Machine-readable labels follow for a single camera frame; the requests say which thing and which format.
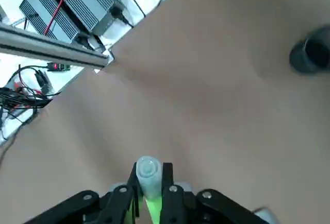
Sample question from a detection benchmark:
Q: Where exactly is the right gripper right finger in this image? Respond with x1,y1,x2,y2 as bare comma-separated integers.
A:
159,162,269,224

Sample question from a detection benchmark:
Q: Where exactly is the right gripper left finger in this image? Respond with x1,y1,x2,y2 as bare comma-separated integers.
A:
24,161,144,224

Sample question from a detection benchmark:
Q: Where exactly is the green pen with clear cap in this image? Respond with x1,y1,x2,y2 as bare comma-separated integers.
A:
135,156,163,224

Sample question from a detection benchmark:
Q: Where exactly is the black mesh pen holder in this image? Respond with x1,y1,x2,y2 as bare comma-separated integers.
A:
288,25,330,75

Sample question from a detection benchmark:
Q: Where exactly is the small red-lit circuit board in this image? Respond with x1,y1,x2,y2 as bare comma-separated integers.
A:
46,61,72,72

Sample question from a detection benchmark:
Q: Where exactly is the grey ribbed power supply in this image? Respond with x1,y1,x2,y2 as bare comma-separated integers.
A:
47,0,124,36
19,0,79,44

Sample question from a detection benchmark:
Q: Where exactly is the black wire bundle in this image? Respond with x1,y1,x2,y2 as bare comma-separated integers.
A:
0,65,62,142

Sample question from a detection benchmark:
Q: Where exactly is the aluminium frame post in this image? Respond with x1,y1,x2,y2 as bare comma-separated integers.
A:
0,23,116,69

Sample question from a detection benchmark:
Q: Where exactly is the red cable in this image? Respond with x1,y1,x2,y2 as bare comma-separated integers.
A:
29,0,72,36

